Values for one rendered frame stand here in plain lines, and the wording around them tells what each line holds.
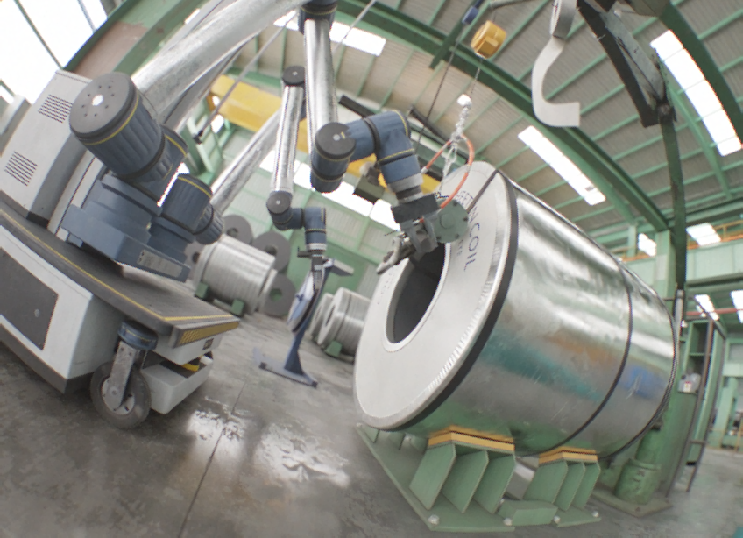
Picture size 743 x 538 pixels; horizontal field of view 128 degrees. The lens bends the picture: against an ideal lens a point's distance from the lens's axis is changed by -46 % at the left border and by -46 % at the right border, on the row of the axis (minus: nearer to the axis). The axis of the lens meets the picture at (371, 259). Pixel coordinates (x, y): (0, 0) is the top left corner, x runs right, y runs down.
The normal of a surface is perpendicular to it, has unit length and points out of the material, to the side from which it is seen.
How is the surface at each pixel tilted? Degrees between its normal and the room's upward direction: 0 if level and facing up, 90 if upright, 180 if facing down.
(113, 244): 90
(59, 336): 90
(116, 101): 88
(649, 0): 145
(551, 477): 90
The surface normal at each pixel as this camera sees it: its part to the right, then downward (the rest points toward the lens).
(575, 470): -0.89, -0.41
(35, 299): 0.25, -0.15
